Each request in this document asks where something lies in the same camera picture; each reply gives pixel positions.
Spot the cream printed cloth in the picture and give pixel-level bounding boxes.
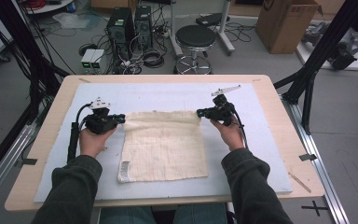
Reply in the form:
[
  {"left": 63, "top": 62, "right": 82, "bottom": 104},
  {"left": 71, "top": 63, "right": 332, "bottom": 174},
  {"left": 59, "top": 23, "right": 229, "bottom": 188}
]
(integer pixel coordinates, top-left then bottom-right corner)
[{"left": 117, "top": 110, "right": 209, "bottom": 184}]

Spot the coil of black cable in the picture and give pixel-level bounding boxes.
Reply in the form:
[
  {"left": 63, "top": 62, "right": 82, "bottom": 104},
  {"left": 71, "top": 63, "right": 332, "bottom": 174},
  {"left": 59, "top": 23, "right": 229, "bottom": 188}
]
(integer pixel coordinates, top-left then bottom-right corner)
[{"left": 143, "top": 49, "right": 166, "bottom": 69}]

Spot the white foam board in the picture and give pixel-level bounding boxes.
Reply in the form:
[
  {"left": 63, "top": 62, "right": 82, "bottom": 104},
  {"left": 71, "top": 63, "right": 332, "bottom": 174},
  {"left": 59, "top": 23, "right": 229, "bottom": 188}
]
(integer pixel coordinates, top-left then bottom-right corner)
[{"left": 34, "top": 82, "right": 294, "bottom": 203}]

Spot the clear plastic sheet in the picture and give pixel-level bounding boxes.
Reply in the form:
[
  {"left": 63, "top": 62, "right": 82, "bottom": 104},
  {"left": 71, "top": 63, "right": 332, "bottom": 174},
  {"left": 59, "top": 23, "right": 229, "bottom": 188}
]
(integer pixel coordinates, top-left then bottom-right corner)
[{"left": 52, "top": 12, "right": 91, "bottom": 30}]

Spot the person's left leg in jeans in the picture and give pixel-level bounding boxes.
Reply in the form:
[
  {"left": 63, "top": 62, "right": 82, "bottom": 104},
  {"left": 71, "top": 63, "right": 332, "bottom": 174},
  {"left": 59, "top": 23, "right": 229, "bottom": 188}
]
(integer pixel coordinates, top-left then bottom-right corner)
[{"left": 101, "top": 206, "right": 157, "bottom": 224}]

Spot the person's right hand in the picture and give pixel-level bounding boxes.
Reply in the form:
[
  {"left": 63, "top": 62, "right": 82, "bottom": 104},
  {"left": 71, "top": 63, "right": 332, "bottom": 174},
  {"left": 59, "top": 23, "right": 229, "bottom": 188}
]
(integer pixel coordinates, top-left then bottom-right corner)
[{"left": 209, "top": 118, "right": 246, "bottom": 152}]

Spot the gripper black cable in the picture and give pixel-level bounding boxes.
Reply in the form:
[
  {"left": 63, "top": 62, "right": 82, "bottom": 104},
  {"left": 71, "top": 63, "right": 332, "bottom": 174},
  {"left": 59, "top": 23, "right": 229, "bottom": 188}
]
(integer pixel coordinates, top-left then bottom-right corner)
[
  {"left": 231, "top": 108, "right": 250, "bottom": 149},
  {"left": 67, "top": 102, "right": 93, "bottom": 164}
]

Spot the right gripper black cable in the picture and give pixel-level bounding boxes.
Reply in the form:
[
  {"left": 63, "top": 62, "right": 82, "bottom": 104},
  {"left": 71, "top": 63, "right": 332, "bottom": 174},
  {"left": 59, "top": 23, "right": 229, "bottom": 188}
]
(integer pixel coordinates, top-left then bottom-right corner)
[{"left": 231, "top": 108, "right": 250, "bottom": 149}]

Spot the small black cable coil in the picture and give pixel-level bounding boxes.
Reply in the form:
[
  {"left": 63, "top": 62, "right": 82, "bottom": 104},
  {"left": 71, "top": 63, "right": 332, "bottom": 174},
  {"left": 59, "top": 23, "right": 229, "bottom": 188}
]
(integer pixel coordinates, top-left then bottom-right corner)
[{"left": 78, "top": 43, "right": 98, "bottom": 57}]

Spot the grey and black machine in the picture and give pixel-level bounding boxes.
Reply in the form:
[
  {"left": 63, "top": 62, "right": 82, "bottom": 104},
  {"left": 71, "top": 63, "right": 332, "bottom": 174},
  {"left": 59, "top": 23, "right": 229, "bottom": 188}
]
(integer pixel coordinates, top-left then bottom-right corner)
[{"left": 302, "top": 21, "right": 358, "bottom": 71}]

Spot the aluminium rail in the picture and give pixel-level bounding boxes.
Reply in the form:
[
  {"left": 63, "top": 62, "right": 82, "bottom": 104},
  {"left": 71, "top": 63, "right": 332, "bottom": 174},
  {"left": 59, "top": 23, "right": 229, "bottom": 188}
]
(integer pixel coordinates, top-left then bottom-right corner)
[
  {"left": 0, "top": 122, "right": 39, "bottom": 213},
  {"left": 281, "top": 94, "right": 351, "bottom": 224}
]

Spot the slim black computer tower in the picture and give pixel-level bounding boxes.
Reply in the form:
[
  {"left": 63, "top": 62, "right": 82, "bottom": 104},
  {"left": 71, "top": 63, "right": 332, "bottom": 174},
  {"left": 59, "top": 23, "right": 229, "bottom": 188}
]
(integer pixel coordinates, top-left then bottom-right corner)
[{"left": 134, "top": 5, "right": 154, "bottom": 50}]

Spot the white desk leg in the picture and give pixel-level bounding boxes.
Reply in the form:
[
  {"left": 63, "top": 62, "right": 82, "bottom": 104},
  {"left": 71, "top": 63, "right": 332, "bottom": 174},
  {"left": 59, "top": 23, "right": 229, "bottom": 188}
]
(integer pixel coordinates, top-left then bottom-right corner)
[
  {"left": 169, "top": 0, "right": 185, "bottom": 58},
  {"left": 218, "top": 0, "right": 236, "bottom": 56}
]

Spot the flat black device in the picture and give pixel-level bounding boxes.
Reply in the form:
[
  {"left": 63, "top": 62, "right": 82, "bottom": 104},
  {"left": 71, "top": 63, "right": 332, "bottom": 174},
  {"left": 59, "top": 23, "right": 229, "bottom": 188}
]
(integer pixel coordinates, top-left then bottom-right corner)
[{"left": 195, "top": 12, "right": 231, "bottom": 28}]

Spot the tangle of cables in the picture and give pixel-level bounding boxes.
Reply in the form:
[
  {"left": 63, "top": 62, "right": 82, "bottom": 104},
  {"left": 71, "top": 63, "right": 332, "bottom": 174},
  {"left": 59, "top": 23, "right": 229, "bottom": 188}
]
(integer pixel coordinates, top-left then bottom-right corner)
[{"left": 105, "top": 31, "right": 172, "bottom": 75}]

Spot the brown cardboard box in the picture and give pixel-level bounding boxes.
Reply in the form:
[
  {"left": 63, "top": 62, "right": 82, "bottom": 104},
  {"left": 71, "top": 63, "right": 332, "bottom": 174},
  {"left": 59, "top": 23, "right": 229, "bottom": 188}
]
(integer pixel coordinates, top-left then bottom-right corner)
[{"left": 255, "top": 0, "right": 324, "bottom": 55}]

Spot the white round table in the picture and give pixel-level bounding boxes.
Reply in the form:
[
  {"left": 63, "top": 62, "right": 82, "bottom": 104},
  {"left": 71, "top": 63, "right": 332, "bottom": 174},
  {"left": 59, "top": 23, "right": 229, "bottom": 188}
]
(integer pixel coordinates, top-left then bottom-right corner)
[{"left": 24, "top": 0, "right": 76, "bottom": 15}]

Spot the thin wooden strip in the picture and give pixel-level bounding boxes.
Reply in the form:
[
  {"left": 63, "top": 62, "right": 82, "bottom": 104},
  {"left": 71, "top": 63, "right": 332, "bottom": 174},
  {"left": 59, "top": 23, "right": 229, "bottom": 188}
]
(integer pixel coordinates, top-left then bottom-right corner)
[{"left": 288, "top": 172, "right": 312, "bottom": 194}]

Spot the white power supply box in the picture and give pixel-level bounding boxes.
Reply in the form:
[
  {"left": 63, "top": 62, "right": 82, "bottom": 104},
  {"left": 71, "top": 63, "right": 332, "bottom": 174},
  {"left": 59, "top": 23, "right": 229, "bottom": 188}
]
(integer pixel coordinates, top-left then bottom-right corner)
[
  {"left": 80, "top": 49, "right": 97, "bottom": 70},
  {"left": 89, "top": 49, "right": 106, "bottom": 70}
]

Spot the black metal frame post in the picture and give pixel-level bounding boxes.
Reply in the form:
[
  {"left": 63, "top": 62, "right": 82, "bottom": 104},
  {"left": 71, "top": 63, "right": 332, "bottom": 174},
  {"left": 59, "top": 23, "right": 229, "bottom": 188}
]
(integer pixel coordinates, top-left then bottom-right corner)
[
  {"left": 273, "top": 0, "right": 358, "bottom": 136},
  {"left": 0, "top": 0, "right": 70, "bottom": 125}
]

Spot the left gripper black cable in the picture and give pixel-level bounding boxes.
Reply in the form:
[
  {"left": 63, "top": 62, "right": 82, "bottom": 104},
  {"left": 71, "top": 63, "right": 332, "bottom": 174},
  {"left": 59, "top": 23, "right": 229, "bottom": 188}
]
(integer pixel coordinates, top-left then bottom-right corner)
[{"left": 67, "top": 102, "right": 93, "bottom": 164}]

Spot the large black computer tower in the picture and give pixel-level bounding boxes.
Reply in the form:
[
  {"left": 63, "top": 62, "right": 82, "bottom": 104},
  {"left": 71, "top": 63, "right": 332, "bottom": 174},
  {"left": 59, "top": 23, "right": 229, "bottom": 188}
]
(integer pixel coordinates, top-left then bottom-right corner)
[{"left": 106, "top": 7, "right": 136, "bottom": 61}]

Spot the black round stool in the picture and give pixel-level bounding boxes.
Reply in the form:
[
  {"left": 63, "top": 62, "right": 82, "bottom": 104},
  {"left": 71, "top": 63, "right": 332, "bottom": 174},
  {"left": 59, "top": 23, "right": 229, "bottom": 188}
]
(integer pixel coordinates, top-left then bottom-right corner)
[{"left": 173, "top": 24, "right": 218, "bottom": 75}]

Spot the person's left hand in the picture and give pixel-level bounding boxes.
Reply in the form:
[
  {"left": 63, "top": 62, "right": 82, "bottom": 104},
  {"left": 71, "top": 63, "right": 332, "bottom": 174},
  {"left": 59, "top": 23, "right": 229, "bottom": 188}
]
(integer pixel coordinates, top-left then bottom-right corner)
[{"left": 78, "top": 125, "right": 117, "bottom": 159}]

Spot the person's right leg in jeans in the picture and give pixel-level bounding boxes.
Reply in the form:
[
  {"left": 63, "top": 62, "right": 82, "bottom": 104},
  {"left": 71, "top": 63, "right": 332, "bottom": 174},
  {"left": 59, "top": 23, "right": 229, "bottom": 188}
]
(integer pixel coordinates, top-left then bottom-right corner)
[{"left": 172, "top": 203, "right": 228, "bottom": 224}]

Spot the person's leg in jeans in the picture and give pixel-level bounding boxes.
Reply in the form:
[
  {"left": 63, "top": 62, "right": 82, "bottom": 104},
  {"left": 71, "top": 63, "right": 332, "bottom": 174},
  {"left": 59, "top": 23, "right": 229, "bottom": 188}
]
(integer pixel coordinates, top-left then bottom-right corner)
[
  {"left": 101, "top": 206, "right": 157, "bottom": 224},
  {"left": 172, "top": 203, "right": 228, "bottom": 224}
]

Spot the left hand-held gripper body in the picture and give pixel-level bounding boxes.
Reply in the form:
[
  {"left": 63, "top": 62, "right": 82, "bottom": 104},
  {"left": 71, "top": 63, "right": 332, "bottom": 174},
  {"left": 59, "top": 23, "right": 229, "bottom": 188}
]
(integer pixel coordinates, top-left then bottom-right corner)
[{"left": 83, "top": 96, "right": 119, "bottom": 135}]

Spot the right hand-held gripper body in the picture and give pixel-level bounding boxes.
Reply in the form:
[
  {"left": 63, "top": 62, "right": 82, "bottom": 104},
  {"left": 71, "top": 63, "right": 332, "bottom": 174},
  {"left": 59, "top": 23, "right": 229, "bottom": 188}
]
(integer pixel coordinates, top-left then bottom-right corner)
[{"left": 204, "top": 84, "right": 241, "bottom": 127}]

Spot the black tape piece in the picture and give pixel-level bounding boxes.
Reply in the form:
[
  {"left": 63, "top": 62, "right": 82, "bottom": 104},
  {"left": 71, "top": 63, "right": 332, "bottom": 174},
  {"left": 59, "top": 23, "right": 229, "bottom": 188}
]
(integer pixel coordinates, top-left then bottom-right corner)
[
  {"left": 14, "top": 158, "right": 38, "bottom": 166},
  {"left": 298, "top": 153, "right": 318, "bottom": 162}
]

